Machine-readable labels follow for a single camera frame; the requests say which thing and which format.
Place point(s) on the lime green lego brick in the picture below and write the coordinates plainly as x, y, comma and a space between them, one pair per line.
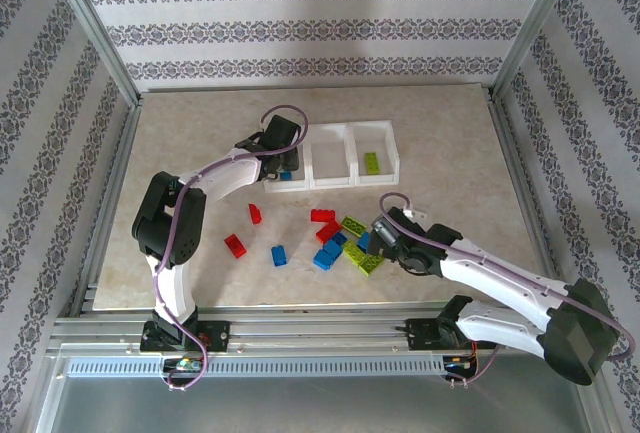
355, 254
371, 265
372, 163
353, 224

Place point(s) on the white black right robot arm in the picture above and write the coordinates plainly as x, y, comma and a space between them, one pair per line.
500, 280

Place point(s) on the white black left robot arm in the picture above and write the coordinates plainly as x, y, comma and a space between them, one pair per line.
175, 213

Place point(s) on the white plastic bin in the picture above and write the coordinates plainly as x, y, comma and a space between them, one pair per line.
295, 186
330, 182
380, 179

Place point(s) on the small red sloped lego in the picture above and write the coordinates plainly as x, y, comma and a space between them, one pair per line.
255, 213

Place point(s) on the aluminium mounting beam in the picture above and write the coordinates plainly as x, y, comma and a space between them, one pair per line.
320, 328

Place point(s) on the small circuit board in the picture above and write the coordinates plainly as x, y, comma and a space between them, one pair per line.
457, 363
185, 364

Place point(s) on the grey metal sheet panel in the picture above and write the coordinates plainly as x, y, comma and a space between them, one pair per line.
320, 408

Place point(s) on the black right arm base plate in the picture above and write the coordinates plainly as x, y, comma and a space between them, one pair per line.
422, 335

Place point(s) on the aluminium side rail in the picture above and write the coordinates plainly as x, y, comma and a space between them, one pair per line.
107, 203
524, 178

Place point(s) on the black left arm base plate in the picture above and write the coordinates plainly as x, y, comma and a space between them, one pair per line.
220, 335

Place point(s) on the aluminium frame post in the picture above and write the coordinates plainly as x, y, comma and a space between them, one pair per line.
97, 33
532, 28

